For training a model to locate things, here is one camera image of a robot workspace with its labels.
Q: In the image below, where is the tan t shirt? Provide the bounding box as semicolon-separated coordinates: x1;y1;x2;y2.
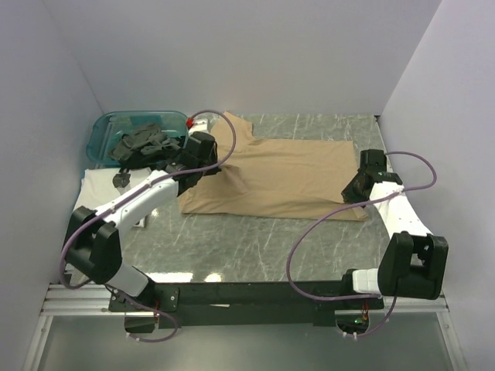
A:
179;113;357;220

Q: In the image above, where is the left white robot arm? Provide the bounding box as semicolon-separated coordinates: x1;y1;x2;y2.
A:
58;131;220;311

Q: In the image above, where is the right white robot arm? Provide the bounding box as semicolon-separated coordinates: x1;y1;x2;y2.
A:
339;149;449;308

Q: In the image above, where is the dark grey t shirt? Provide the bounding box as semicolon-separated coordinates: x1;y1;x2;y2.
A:
108;124;186;169

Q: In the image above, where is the teal plastic bin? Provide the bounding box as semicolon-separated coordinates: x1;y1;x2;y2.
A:
86;111;188;168

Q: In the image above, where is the white printed t shirt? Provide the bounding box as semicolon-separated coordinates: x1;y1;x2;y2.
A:
73;168;152;209

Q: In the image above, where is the black base beam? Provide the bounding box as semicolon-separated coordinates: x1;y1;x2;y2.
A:
108;281;384;333

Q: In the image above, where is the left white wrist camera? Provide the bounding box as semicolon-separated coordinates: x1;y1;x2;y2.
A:
186;117;210;134

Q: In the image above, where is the aluminium rail frame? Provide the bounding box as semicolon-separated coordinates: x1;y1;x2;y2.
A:
21;227;465;371

